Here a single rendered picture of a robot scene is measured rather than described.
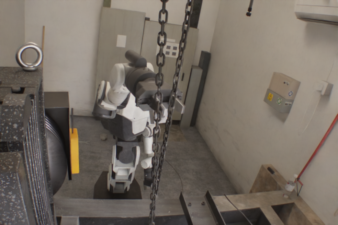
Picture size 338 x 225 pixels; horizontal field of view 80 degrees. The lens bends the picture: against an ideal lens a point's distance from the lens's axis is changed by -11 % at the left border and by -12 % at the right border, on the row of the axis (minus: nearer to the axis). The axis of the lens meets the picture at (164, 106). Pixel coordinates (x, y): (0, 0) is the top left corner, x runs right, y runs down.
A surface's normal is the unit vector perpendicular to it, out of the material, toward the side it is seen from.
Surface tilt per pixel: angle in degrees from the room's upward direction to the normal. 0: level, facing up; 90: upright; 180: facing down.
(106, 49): 90
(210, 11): 90
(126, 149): 84
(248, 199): 0
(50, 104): 0
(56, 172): 90
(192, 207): 0
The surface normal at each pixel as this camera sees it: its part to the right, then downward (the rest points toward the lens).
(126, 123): 0.19, 0.43
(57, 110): 0.40, 0.42
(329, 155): -0.97, -0.07
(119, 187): 0.25, -0.48
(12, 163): 0.16, -0.91
